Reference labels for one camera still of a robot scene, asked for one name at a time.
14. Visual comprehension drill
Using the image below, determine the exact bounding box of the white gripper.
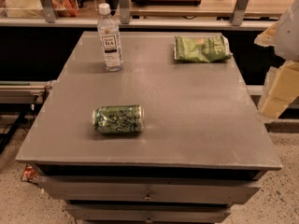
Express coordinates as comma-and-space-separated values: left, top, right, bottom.
254, 0, 299, 119

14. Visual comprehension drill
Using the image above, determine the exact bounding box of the clear plastic water bottle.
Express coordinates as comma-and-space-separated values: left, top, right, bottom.
97, 3, 123, 71

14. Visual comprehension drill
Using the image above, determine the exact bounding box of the green chip bag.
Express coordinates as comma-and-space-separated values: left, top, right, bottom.
174, 35, 232, 63

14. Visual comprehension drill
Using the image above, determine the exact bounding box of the green soda can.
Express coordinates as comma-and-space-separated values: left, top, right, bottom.
92, 105, 144, 134

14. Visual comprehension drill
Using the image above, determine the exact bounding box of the grey upper drawer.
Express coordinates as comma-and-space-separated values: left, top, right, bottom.
37, 175, 260, 205

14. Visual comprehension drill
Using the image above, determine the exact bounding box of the grey drawer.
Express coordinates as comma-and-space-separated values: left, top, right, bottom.
66, 204, 231, 224
37, 175, 260, 205

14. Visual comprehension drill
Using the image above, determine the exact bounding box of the orange patterned bag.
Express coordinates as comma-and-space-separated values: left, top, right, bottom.
51, 0, 78, 17

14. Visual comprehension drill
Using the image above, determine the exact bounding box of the grey lower drawer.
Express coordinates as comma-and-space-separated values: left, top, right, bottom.
66, 204, 231, 224

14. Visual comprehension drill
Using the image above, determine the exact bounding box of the red small object on floor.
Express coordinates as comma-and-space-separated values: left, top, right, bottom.
21, 165, 38, 181

